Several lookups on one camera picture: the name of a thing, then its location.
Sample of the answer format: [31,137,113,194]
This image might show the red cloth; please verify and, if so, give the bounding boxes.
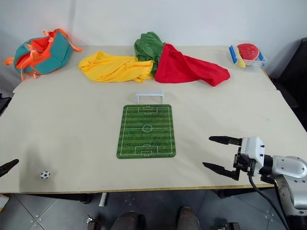
[154,43,231,88]

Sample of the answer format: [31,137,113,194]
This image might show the yellow toy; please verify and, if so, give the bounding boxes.
[236,47,247,69]

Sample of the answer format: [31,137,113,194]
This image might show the black furniture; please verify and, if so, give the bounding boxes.
[270,37,307,133]

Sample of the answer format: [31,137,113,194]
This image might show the clear tray with toys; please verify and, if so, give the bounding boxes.
[233,55,268,69]

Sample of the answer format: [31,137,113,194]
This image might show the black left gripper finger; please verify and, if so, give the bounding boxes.
[0,159,20,178]

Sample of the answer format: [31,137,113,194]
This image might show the yellow cloth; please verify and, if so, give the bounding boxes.
[78,50,155,84]

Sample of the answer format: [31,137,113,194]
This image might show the white miniature goal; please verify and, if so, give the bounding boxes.
[135,89,165,105]

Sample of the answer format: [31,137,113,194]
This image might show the black table frame bar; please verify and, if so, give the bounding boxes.
[216,188,255,199]

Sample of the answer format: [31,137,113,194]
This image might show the red round toy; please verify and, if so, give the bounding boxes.
[236,43,260,61]

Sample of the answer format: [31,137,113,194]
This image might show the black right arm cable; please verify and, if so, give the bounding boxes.
[248,175,291,230]

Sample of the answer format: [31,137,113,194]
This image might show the dark rounded shape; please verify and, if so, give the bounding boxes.
[177,206,200,230]
[114,211,146,230]

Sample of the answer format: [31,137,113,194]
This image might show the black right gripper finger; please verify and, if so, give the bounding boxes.
[202,161,241,182]
[209,135,243,147]

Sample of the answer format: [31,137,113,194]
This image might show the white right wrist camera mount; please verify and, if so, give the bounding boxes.
[240,136,266,169]

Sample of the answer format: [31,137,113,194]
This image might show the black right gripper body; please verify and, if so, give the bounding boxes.
[233,146,257,177]

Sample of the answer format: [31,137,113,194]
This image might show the green soccer field mat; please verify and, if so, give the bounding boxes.
[116,104,177,160]

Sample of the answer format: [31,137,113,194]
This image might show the black object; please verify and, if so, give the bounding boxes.
[0,94,12,116]

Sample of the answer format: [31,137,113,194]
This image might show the teal and orange backpack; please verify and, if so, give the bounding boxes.
[2,28,83,82]

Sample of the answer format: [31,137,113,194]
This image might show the green cloth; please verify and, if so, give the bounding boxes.
[133,31,167,75]

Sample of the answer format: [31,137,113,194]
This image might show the white table leg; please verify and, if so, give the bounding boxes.
[98,192,108,207]

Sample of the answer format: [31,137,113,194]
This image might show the blue and white toy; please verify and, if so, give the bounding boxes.
[228,45,238,64]

